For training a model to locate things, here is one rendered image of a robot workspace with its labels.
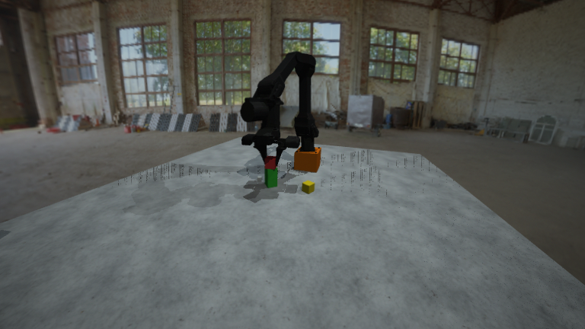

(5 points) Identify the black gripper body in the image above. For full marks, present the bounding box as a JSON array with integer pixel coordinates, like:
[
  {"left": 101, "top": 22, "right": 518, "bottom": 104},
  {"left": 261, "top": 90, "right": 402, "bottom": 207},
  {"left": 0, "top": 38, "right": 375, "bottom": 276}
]
[{"left": 241, "top": 120, "right": 300, "bottom": 149}]

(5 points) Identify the small yellow cube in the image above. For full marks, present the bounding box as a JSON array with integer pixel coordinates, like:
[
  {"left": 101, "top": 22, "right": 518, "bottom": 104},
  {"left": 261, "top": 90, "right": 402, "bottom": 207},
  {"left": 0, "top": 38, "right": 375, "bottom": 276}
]
[{"left": 302, "top": 180, "right": 315, "bottom": 194}]

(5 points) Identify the green block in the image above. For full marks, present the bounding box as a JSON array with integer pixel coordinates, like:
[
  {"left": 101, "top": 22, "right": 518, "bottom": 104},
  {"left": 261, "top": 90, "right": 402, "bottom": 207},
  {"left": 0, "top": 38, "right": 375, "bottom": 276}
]
[
  {"left": 264, "top": 176, "right": 277, "bottom": 188},
  {"left": 264, "top": 167, "right": 277, "bottom": 180}
]

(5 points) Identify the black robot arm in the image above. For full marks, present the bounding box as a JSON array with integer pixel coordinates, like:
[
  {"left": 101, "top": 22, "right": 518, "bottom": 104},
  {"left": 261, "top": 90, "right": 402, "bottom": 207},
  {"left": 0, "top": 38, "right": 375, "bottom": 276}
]
[{"left": 240, "top": 51, "right": 319, "bottom": 152}]

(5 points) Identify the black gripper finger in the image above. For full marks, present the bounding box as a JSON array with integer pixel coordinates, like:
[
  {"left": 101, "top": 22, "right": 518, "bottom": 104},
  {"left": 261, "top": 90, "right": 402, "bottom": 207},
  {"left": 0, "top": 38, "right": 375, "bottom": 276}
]
[
  {"left": 276, "top": 146, "right": 287, "bottom": 166},
  {"left": 253, "top": 145, "right": 267, "bottom": 161}
]

